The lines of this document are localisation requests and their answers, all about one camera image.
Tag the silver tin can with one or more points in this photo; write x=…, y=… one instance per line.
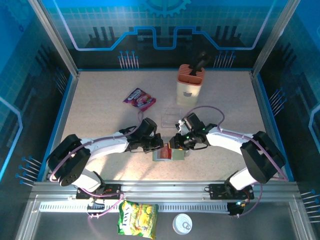
x=180, y=222

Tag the purple candy packet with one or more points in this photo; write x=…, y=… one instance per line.
x=138, y=100

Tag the cream knife block orange top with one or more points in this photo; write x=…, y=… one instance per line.
x=188, y=92

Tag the aluminium frame post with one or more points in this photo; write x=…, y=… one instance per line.
x=56, y=37
x=273, y=37

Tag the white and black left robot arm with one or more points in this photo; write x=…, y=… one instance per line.
x=67, y=160

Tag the yellow green chips bag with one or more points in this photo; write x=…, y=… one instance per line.
x=137, y=220

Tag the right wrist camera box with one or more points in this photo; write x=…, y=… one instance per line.
x=181, y=128

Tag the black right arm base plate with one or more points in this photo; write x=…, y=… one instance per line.
x=217, y=192

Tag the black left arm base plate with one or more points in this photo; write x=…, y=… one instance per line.
x=112, y=192

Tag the green leather card holder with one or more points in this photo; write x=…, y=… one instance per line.
x=178, y=155

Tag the black controller box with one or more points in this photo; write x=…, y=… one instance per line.
x=233, y=210

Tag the grey metal shelf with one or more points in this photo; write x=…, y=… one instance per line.
x=225, y=225

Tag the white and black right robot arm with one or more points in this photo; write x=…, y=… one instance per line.
x=262, y=155

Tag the aluminium table side rail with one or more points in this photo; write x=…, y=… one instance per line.
x=70, y=97
x=260, y=100

